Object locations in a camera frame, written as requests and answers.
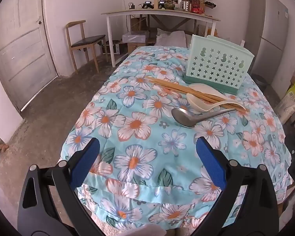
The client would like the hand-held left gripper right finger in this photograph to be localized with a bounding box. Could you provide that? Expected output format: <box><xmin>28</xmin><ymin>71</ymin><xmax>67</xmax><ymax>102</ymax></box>
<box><xmin>195</xmin><ymin>136</ymin><xmax>279</xmax><ymax>236</ymax></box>

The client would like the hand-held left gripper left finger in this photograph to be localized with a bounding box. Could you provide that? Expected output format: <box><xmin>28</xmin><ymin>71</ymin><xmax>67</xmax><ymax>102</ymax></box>
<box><xmin>17</xmin><ymin>138</ymin><xmax>106</xmax><ymax>236</ymax></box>

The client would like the metal spoon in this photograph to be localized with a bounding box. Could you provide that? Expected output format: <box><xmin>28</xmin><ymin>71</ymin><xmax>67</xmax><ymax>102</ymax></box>
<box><xmin>171</xmin><ymin>107</ymin><xmax>238</xmax><ymax>129</ymax></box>

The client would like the white ceramic spoon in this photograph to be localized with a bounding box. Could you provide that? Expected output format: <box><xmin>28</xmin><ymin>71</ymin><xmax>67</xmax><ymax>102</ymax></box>
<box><xmin>186</xmin><ymin>93</ymin><xmax>242</xmax><ymax>114</ymax></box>
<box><xmin>188</xmin><ymin>83</ymin><xmax>227</xmax><ymax>99</ymax></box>

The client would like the wooden chopsticks bundle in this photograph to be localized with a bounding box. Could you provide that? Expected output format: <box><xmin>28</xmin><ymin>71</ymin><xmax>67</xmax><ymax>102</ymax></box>
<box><xmin>147</xmin><ymin>77</ymin><xmax>247</xmax><ymax>112</ymax></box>

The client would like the green plastic utensil holder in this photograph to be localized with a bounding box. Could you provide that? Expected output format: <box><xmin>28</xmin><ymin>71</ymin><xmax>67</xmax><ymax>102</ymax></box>
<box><xmin>183</xmin><ymin>34</ymin><xmax>255</xmax><ymax>95</ymax></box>

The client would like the yellow labelled bag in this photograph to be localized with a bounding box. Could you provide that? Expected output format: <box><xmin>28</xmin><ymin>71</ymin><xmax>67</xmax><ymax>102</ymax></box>
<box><xmin>275</xmin><ymin>82</ymin><xmax>295</xmax><ymax>126</ymax></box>

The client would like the floral light blue blanket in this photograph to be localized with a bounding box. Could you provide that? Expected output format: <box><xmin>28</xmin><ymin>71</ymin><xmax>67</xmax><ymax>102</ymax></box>
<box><xmin>56</xmin><ymin>45</ymin><xmax>293</xmax><ymax>236</ymax></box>

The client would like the grey trash bin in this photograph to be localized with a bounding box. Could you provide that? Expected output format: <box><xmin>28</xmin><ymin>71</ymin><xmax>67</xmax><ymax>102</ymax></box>
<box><xmin>251</xmin><ymin>74</ymin><xmax>268</xmax><ymax>91</ymax></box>

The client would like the small countertop oven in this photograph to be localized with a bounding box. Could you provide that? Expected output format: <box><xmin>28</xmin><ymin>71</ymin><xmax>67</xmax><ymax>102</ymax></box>
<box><xmin>103</xmin><ymin>41</ymin><xmax>127</xmax><ymax>55</ymax></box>

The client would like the wooden chair with dark seat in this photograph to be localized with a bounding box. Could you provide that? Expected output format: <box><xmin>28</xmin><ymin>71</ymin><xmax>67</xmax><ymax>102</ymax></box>
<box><xmin>65</xmin><ymin>20</ymin><xmax>107</xmax><ymax>74</ymax></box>

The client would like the white wooden door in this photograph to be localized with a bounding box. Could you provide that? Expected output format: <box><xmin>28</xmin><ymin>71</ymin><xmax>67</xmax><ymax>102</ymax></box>
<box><xmin>0</xmin><ymin>0</ymin><xmax>58</xmax><ymax>111</ymax></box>

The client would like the yellow plastic bag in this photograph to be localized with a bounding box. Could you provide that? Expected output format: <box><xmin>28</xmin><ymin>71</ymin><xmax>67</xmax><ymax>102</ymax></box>
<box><xmin>205</xmin><ymin>25</ymin><xmax>218</xmax><ymax>37</ymax></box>

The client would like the grey refrigerator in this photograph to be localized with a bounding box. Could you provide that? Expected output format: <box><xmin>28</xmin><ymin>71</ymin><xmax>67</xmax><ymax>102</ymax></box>
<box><xmin>244</xmin><ymin>0</ymin><xmax>289</xmax><ymax>75</ymax></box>

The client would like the white side table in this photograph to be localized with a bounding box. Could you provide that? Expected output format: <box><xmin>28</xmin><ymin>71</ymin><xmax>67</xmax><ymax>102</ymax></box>
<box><xmin>101</xmin><ymin>8</ymin><xmax>222</xmax><ymax>67</ymax></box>

